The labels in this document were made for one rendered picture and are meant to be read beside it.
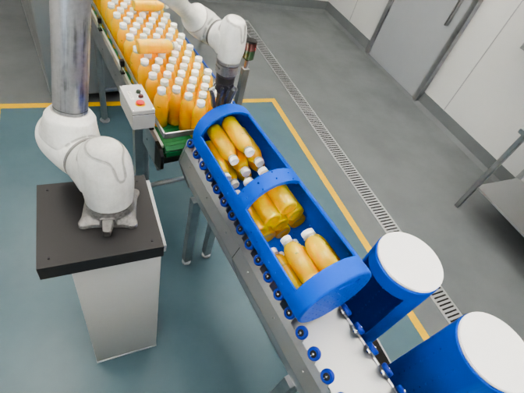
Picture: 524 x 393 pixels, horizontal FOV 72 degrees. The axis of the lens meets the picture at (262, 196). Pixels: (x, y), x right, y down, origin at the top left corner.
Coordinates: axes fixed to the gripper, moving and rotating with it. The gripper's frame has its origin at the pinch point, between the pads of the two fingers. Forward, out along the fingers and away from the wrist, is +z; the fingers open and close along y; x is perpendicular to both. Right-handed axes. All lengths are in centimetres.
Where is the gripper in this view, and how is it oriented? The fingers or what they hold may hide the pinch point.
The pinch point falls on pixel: (218, 115)
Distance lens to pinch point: 160.9
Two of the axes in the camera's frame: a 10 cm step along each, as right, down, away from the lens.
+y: -8.5, 2.3, -4.8
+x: 4.8, 7.2, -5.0
